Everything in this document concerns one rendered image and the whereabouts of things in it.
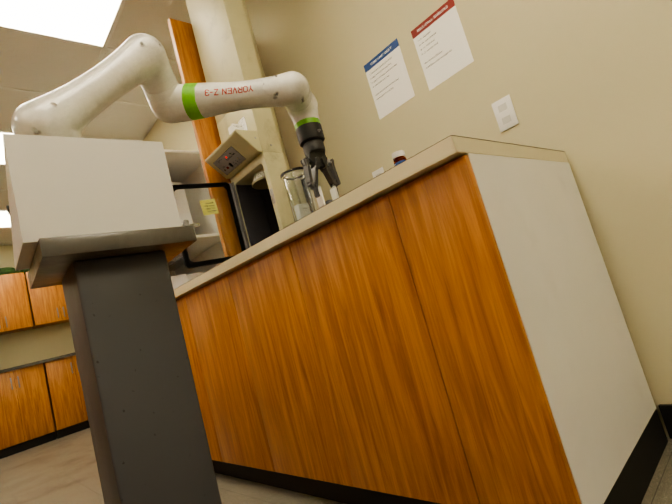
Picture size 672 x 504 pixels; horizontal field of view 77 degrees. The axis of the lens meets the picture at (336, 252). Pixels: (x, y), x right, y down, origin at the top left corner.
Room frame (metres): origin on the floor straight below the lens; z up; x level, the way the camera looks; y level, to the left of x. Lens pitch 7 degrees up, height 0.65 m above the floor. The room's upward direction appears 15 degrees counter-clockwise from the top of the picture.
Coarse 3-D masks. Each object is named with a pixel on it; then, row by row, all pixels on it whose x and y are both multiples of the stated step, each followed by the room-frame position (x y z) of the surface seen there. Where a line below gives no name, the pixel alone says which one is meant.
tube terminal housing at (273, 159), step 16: (240, 112) 1.91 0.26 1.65; (256, 112) 1.85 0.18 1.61; (272, 112) 1.96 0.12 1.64; (224, 128) 2.03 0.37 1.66; (256, 128) 1.84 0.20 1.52; (272, 128) 1.90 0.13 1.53; (272, 144) 1.88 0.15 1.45; (256, 160) 1.89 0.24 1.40; (272, 160) 1.87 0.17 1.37; (240, 176) 2.00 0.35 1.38; (272, 176) 1.85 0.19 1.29; (240, 208) 2.05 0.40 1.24; (288, 208) 1.88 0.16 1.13; (288, 224) 1.86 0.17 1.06
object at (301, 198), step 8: (288, 176) 1.48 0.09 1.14; (296, 176) 1.47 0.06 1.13; (304, 176) 1.48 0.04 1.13; (288, 184) 1.48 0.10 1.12; (296, 184) 1.47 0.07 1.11; (304, 184) 1.48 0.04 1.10; (288, 192) 1.49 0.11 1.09; (296, 192) 1.47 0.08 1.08; (304, 192) 1.47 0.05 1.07; (312, 192) 1.51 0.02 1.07; (296, 200) 1.47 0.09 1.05; (304, 200) 1.47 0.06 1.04; (312, 200) 1.49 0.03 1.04; (296, 208) 1.48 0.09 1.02; (304, 208) 1.47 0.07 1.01; (312, 208) 1.48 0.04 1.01; (296, 216) 1.48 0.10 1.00; (304, 216) 1.47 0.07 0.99
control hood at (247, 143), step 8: (232, 136) 1.79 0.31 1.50; (240, 136) 1.78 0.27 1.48; (248, 136) 1.80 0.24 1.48; (256, 136) 1.83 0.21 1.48; (224, 144) 1.85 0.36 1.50; (232, 144) 1.84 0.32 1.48; (240, 144) 1.82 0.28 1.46; (248, 144) 1.81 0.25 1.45; (256, 144) 1.82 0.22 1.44; (216, 152) 1.91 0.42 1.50; (240, 152) 1.86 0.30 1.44; (248, 152) 1.85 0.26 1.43; (256, 152) 1.84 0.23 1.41; (208, 160) 1.97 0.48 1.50; (248, 160) 1.90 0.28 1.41; (216, 168) 2.01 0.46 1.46; (240, 168) 1.97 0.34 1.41; (224, 176) 2.04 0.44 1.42; (232, 176) 2.04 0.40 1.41
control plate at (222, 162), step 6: (228, 150) 1.87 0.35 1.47; (234, 150) 1.86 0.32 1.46; (222, 156) 1.92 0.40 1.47; (228, 156) 1.91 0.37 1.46; (234, 156) 1.90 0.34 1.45; (240, 156) 1.88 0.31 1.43; (216, 162) 1.97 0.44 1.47; (222, 162) 1.96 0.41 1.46; (228, 162) 1.94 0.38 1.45; (234, 162) 1.93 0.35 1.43; (240, 162) 1.92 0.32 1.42; (222, 168) 1.99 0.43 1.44; (234, 168) 1.97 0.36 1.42
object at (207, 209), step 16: (176, 192) 1.89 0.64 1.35; (192, 192) 1.93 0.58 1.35; (208, 192) 1.98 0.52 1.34; (224, 192) 2.03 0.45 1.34; (192, 208) 1.92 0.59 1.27; (208, 208) 1.97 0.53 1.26; (224, 208) 2.02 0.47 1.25; (192, 224) 1.91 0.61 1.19; (208, 224) 1.96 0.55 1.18; (224, 224) 2.00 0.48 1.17; (208, 240) 1.95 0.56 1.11; (224, 240) 1.99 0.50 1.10; (192, 256) 1.89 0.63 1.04; (208, 256) 1.94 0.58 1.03; (224, 256) 1.98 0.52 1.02
